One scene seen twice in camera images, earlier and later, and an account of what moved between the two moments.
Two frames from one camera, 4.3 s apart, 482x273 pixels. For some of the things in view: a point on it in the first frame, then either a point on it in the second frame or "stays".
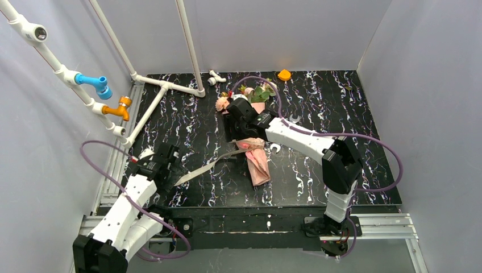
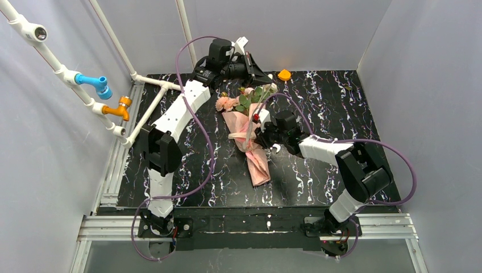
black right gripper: (233, 125) to (264, 136)
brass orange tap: (124, 103) stays
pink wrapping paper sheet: (257, 164) stays
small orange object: (284, 75) stays
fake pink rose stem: (222, 103) stays
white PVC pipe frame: (36, 33) stays
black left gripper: (170, 165) to (249, 68)
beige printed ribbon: (207, 166) to (249, 135)
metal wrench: (294, 120) stays
